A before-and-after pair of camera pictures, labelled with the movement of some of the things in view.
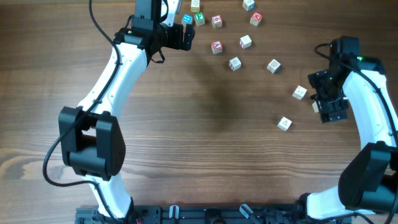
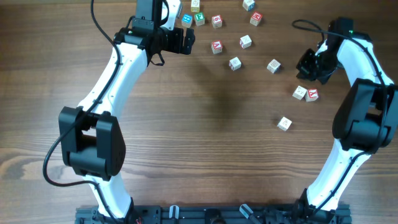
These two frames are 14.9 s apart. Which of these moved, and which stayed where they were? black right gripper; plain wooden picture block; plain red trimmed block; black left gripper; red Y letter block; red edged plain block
Moved: red Y letter block; black right gripper
Stayed: black left gripper; plain red trimmed block; plain wooden picture block; red edged plain block
